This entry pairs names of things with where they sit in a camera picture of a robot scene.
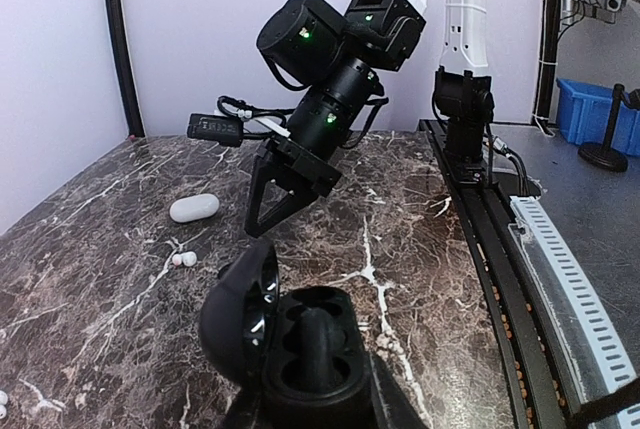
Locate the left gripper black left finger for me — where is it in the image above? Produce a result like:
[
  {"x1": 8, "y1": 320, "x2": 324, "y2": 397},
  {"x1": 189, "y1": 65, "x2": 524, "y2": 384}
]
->
[{"x1": 219, "y1": 388, "x2": 265, "y2": 429}]

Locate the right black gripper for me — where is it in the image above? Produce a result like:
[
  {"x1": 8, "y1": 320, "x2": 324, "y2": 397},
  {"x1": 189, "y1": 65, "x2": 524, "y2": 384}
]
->
[{"x1": 244, "y1": 136, "x2": 342, "y2": 237}]

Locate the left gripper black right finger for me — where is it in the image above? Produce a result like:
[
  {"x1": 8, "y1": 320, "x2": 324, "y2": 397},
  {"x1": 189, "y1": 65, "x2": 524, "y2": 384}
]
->
[{"x1": 369, "y1": 353, "x2": 428, "y2": 429}]

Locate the white oval charging case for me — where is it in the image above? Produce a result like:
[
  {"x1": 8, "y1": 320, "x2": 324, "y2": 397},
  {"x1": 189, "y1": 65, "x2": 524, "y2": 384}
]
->
[{"x1": 169, "y1": 193, "x2": 220, "y2": 224}]

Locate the black oval charging case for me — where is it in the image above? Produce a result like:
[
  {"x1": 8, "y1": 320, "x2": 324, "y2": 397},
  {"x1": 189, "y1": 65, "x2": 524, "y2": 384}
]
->
[{"x1": 199, "y1": 238, "x2": 373, "y2": 428}]

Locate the black earbud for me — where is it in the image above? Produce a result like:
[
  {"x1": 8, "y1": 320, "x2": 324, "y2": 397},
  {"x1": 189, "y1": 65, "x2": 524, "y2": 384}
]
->
[{"x1": 296, "y1": 308, "x2": 343, "y2": 394}]

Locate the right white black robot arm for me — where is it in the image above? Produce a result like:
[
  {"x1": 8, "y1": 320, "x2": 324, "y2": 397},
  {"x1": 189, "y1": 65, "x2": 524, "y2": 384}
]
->
[{"x1": 245, "y1": 0, "x2": 495, "y2": 237}]

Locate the white earbud near case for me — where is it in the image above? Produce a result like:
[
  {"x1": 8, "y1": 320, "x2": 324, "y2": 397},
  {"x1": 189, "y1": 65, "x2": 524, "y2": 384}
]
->
[{"x1": 171, "y1": 251, "x2": 198, "y2": 267}]

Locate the white earbud far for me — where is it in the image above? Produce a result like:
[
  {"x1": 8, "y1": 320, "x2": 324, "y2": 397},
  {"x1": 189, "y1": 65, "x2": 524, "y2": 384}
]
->
[{"x1": 0, "y1": 390, "x2": 8, "y2": 420}]

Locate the blue plastic bin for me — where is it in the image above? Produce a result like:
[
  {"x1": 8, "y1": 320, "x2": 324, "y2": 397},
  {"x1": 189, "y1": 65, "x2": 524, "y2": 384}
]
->
[{"x1": 556, "y1": 78, "x2": 639, "y2": 157}]

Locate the black round-base stand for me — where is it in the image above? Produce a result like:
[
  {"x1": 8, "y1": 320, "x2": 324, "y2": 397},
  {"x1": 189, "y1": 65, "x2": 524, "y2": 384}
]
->
[{"x1": 578, "y1": 84, "x2": 639, "y2": 173}]

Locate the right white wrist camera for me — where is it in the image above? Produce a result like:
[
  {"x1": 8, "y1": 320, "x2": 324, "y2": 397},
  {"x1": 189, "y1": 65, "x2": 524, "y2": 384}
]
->
[{"x1": 186, "y1": 95, "x2": 294, "y2": 147}]

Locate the white slotted cable duct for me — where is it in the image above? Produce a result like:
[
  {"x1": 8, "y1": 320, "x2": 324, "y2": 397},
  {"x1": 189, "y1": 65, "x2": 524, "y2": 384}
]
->
[{"x1": 509, "y1": 196, "x2": 638, "y2": 403}]

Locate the right black frame post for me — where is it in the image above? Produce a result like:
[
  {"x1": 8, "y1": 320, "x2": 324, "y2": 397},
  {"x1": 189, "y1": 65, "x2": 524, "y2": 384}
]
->
[{"x1": 105, "y1": 0, "x2": 145, "y2": 138}]

